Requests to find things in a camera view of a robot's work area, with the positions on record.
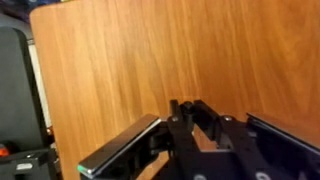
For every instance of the black perforated breadboard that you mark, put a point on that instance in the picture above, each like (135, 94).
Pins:
(21, 116)

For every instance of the black orange clamp near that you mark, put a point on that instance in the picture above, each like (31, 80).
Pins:
(11, 152)

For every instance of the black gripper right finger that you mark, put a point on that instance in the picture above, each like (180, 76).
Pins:
(279, 147)

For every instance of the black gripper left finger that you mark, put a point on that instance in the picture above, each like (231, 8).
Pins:
(96, 162)

